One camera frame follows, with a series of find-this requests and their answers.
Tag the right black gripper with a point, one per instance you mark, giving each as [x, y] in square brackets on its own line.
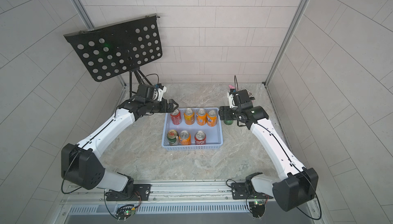
[227, 115]

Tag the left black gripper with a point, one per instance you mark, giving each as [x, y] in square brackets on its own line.
[165, 104]

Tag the green Sprite can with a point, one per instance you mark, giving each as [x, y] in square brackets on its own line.
[228, 122]

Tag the orange Fanta can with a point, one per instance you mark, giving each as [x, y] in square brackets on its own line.
[212, 118]

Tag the orange soda can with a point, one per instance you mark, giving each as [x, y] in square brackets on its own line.
[201, 116]
[189, 116]

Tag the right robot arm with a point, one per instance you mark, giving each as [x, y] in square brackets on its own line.
[295, 184]

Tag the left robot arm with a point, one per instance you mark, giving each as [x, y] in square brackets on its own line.
[80, 163]

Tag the lavender perforated plastic basket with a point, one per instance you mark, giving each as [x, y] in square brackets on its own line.
[214, 135]

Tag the red cola can back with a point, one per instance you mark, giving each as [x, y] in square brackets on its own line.
[176, 117]

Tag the green and red can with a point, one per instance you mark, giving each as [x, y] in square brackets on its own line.
[173, 137]

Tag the small brown card box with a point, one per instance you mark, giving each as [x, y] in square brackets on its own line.
[250, 94]

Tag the orange can front row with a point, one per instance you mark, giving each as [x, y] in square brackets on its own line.
[185, 138]

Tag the red can front row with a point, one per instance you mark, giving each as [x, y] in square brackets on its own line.
[200, 138]

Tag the black perforated music stand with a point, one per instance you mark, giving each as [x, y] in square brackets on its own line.
[112, 50]

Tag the right round circuit board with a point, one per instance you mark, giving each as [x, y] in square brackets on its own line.
[257, 210]

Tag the round circuit board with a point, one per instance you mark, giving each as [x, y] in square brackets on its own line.
[124, 212]
[257, 210]

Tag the left round circuit board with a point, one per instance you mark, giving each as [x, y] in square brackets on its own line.
[124, 212]

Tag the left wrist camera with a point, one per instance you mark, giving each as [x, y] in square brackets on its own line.
[149, 93]

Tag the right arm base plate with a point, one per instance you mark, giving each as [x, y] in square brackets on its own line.
[239, 192]

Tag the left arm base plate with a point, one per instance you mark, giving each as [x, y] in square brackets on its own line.
[135, 192]

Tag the aluminium front rail frame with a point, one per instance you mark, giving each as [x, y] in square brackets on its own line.
[176, 197]

